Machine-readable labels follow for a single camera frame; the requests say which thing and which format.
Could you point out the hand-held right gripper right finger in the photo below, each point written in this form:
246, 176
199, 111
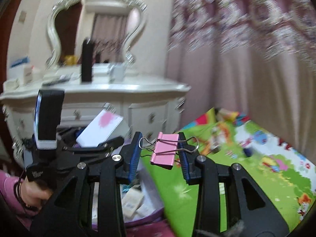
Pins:
184, 158

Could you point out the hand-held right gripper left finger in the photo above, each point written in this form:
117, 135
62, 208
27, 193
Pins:
134, 158

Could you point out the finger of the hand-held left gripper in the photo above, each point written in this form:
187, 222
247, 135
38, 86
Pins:
111, 142
69, 132

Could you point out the white box with pink mark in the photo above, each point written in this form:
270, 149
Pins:
103, 128

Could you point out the pink binder clip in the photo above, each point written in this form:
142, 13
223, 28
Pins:
164, 150

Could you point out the purple container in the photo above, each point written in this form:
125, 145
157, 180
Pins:
150, 192

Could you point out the person's left forearm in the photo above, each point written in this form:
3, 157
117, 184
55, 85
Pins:
7, 190

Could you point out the person's left hand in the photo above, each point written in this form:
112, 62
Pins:
33, 193

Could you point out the small white box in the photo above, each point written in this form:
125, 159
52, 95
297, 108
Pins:
132, 202
144, 212

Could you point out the white box with red label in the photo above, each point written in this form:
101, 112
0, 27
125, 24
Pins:
28, 75

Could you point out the white dressing table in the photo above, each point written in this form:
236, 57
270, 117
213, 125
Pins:
98, 88

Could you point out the yellow object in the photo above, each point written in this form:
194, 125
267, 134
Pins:
70, 60

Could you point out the blue and white box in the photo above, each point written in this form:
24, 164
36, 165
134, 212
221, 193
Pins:
19, 63

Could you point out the printed blanket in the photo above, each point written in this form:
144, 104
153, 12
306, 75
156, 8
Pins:
246, 172

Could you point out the tall black object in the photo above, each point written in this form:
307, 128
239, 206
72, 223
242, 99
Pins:
87, 61

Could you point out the white cup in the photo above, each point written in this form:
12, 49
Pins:
118, 72

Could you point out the pink clothing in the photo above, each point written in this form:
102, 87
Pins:
153, 230

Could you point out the ornate white mirror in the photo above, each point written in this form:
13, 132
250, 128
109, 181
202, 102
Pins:
53, 29

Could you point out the pink curtain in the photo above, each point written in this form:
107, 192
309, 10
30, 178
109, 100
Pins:
246, 79

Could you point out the wall switch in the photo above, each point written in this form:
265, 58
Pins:
22, 16

